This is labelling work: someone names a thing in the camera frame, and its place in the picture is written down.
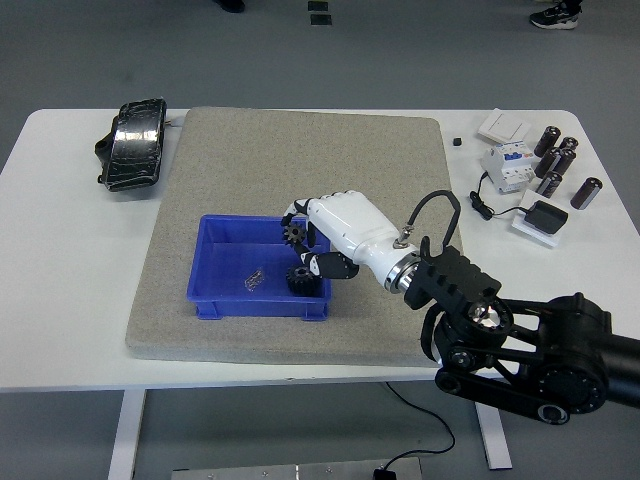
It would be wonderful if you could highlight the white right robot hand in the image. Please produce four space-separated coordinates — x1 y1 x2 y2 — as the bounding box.
280 189 419 292

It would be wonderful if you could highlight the small black gear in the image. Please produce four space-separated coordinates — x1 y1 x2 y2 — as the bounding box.
281 222 309 249

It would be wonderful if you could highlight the large black gear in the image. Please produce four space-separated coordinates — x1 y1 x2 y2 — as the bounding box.
285 265 322 298

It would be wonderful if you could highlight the blue plastic box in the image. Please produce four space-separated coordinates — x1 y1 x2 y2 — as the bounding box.
185 214 334 322

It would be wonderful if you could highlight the flat white box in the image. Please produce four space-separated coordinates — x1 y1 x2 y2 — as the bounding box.
509 189 563 248

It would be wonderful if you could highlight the grey-brown mat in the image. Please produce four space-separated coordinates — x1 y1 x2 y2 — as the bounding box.
124 105 469 369

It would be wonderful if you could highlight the white circuit breaker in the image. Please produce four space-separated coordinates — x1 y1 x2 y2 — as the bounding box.
481 140 541 196

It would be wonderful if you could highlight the black power adapter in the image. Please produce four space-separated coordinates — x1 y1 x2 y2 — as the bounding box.
522 200 570 235

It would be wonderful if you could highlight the black wrapped device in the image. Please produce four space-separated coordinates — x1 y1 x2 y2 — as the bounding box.
94 97 168 194

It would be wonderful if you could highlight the white table leg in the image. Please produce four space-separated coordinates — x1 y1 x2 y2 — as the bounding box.
106 389 148 480
473 401 514 471

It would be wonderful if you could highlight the metal floor plate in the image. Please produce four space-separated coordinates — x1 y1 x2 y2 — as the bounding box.
171 456 424 480

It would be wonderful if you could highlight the person with black sneakers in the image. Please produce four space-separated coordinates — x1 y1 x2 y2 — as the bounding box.
528 0 586 31

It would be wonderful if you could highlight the black adapter cord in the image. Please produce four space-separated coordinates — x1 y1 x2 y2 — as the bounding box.
468 170 527 222

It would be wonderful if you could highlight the white wall switch plate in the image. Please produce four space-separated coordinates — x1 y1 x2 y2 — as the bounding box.
476 107 533 144

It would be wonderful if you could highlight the black floor cable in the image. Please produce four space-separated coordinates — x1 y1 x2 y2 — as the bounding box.
383 381 457 471

